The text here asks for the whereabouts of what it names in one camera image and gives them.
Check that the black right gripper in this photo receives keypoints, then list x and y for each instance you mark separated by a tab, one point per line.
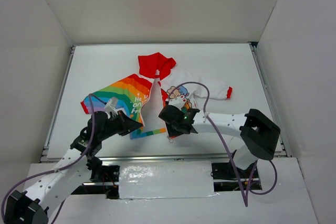
171	117

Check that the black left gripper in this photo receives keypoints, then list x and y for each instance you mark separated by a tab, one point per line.
122	124

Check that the rainbow and white kids jacket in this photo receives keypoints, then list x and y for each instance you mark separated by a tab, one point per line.
156	82

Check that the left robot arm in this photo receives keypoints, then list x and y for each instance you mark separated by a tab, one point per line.
37	203

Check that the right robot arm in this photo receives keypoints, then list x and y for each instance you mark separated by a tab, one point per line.
259	134

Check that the white foil covered panel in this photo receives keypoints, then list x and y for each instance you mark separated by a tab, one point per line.
156	180

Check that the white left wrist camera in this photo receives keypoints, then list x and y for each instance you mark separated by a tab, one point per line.
110	106

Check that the aluminium table frame rail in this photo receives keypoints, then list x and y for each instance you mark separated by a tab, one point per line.
93	67

